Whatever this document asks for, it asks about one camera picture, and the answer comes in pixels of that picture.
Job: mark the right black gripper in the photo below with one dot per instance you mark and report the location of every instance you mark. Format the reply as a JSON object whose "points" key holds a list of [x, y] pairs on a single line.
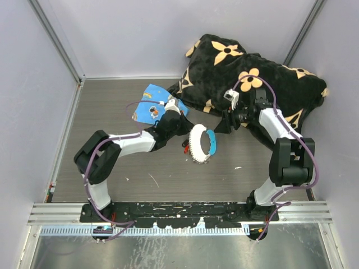
{"points": [[224, 126]]}

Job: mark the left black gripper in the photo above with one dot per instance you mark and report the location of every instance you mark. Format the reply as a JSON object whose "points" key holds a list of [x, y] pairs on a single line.
{"points": [[187, 125]]}

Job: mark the white blue large keyring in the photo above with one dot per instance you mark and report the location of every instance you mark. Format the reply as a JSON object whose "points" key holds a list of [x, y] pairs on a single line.
{"points": [[194, 142]]}

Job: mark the bunch of coloured keys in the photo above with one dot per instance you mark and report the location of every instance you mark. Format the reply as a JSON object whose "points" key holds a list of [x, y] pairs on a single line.
{"points": [[186, 146]]}

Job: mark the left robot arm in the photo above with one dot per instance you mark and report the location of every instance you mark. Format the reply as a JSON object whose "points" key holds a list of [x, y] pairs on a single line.
{"points": [[97, 157]]}

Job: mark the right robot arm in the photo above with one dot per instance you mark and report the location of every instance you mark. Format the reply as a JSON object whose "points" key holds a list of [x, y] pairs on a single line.
{"points": [[291, 165]]}

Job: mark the blue space print cloth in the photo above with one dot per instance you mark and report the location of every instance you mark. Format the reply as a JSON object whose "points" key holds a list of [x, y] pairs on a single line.
{"points": [[149, 111]]}

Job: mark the black floral plush pillow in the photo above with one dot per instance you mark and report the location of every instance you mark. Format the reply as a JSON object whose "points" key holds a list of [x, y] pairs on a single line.
{"points": [[219, 64]]}

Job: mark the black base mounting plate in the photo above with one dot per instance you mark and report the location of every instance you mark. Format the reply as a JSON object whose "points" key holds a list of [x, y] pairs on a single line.
{"points": [[186, 214]]}

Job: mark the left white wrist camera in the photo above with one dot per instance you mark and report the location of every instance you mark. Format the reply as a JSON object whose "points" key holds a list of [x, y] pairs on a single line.
{"points": [[172, 105]]}

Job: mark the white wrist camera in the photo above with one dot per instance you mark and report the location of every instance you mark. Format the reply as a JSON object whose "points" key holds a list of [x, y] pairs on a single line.
{"points": [[232, 96], [172, 105]]}

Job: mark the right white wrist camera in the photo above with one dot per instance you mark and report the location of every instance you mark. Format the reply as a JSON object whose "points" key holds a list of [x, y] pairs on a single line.
{"points": [[232, 96]]}

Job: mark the aluminium frame rail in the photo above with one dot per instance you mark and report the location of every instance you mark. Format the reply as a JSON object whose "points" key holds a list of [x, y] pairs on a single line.
{"points": [[69, 213]]}

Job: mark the slotted cable duct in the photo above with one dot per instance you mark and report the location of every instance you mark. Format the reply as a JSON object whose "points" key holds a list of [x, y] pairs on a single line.
{"points": [[107, 230]]}

